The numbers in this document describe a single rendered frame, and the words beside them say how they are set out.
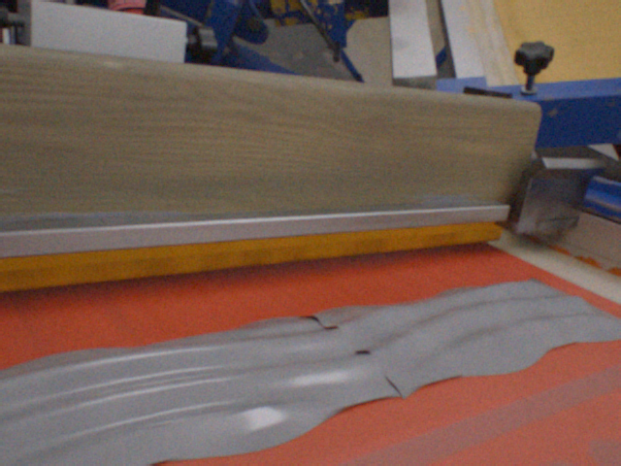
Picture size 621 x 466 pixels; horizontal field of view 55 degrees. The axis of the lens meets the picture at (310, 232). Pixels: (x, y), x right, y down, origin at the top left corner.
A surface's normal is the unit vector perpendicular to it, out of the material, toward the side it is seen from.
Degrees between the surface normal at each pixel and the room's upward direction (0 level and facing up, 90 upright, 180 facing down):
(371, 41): 78
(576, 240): 90
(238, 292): 32
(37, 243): 56
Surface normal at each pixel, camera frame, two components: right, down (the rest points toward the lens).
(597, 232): -0.82, 0.06
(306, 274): 0.15, -0.94
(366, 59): -0.70, -0.07
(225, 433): 0.45, -0.47
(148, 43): 0.55, 0.33
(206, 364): 0.31, -0.68
